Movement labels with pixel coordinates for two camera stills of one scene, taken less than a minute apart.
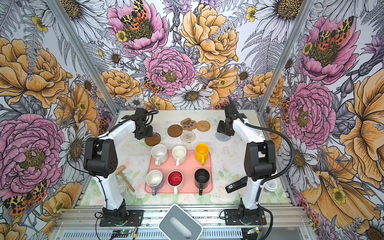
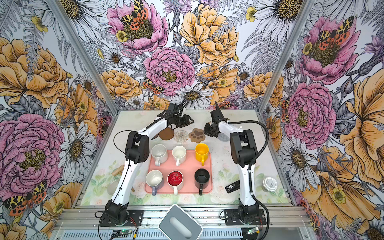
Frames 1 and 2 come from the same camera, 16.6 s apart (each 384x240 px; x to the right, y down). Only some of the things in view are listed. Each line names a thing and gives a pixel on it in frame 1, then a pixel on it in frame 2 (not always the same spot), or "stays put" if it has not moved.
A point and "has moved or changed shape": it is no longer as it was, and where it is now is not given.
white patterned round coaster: [188, 136] to [181, 136]
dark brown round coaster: [174, 131] has moved or changed shape
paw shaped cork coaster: [188, 124] has moved or changed shape
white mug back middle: [179, 153] stays put
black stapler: [240, 183] stays put
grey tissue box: [177, 225] stays put
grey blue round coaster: [222, 137] stays put
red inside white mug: [175, 178] stays put
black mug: [201, 178] stays put
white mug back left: [159, 153] stays put
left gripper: [149, 134] to [186, 121]
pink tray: [187, 167] stays put
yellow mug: [201, 152] stays put
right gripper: [220, 128] to [206, 130]
